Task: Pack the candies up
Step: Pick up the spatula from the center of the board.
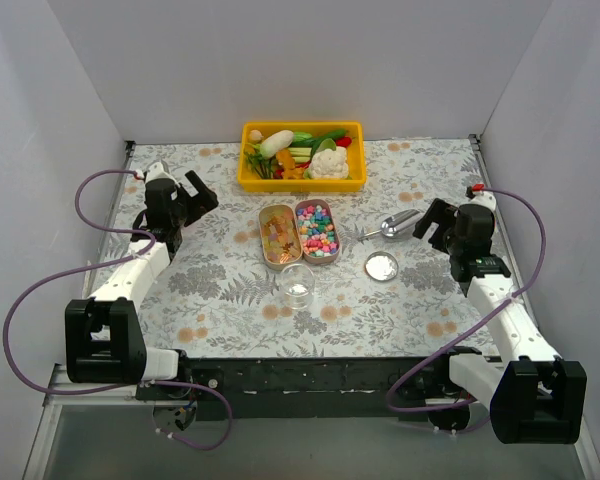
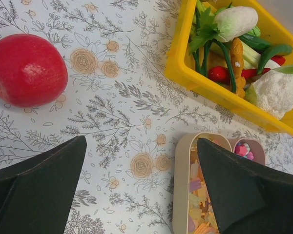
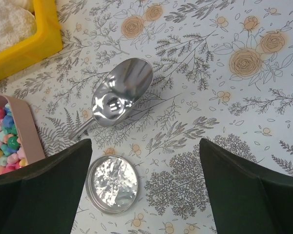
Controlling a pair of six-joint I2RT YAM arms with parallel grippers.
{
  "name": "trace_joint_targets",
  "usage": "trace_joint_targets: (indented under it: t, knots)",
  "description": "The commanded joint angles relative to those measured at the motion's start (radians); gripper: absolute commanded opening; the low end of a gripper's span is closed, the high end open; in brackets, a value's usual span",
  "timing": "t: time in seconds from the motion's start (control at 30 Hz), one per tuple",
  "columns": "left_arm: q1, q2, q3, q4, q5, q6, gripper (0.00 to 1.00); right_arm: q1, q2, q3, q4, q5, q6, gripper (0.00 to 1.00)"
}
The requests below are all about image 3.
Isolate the pink tray of colourful candies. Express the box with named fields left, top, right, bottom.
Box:
left=0, top=95, right=45, bottom=175

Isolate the yellow plastic bin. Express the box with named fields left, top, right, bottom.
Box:
left=0, top=0, right=63, bottom=80

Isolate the silver metal jar lid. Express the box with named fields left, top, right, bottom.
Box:
left=85, top=155, right=139, bottom=215

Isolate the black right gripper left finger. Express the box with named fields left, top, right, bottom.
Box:
left=0, top=139, right=92, bottom=234

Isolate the silver metal scoop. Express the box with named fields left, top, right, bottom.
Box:
left=68, top=58, right=153, bottom=140

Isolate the white cauliflower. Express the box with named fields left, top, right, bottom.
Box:
left=0, top=0, right=37, bottom=52

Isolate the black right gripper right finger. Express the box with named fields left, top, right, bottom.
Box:
left=199, top=138, right=293, bottom=234

